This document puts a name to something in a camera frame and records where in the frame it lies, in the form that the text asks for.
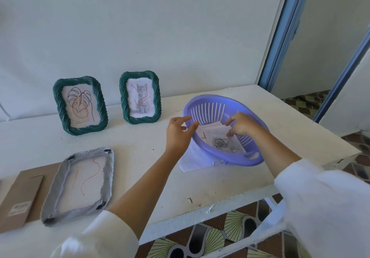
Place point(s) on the person's right hand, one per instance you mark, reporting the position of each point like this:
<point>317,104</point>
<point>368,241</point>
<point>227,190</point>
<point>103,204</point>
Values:
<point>245,124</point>

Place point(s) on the blue door frame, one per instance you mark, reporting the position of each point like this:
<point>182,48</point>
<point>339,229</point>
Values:
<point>284,26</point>

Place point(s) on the grey picture frame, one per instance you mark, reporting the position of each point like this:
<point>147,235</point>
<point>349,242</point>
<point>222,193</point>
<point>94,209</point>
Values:
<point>55,197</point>

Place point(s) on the white paper sheet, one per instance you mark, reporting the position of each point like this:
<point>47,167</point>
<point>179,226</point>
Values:
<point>192,159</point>

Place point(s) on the blue door edge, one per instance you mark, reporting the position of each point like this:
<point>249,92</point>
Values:
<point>344,73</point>

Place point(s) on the person's right fingers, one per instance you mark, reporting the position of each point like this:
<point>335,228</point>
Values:
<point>232,125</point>

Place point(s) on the person's right forearm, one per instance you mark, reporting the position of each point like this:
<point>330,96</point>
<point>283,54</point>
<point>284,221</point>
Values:
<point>289,162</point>

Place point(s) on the brown cardboard frame backing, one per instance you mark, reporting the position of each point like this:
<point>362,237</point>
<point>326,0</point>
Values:
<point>20,191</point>

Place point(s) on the person's left forearm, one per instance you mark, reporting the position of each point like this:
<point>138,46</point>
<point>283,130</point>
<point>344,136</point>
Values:
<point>138,194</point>

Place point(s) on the purple plastic colander basket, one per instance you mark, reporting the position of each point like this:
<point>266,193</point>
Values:
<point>254,139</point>

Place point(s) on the green frame with cat picture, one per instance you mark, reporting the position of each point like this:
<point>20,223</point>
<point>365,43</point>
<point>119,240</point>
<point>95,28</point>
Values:
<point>140,97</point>

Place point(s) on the green frame with leaf drawing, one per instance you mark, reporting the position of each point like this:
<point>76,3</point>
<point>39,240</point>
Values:
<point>81,106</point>

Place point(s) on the person's left hand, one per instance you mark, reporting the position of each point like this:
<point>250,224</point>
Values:
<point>175,139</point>

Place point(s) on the person's left thumb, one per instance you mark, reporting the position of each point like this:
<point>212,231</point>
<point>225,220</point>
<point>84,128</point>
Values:
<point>194,128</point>

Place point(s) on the white rose drawing sheet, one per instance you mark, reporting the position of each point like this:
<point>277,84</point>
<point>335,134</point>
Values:
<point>221,143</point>

